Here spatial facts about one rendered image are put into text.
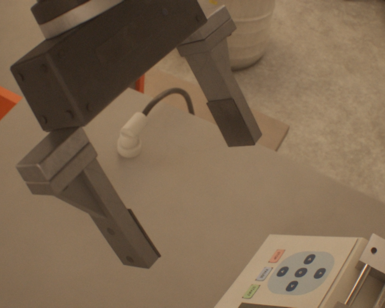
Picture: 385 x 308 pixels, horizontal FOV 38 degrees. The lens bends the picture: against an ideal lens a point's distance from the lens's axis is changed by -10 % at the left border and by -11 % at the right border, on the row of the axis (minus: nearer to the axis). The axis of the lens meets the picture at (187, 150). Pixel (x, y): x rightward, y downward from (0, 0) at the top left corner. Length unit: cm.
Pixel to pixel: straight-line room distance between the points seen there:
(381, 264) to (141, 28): 25
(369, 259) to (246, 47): 248
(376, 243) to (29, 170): 27
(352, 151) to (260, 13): 77
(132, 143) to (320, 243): 22
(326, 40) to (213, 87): 297
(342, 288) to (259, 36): 251
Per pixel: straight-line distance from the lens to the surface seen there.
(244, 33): 283
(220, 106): 45
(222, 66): 44
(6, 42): 131
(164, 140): 62
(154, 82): 180
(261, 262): 51
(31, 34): 132
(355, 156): 275
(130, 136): 59
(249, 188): 59
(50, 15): 35
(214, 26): 43
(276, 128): 171
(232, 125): 46
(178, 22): 40
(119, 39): 36
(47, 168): 33
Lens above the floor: 189
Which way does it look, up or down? 47 degrees down
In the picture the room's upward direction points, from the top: 6 degrees clockwise
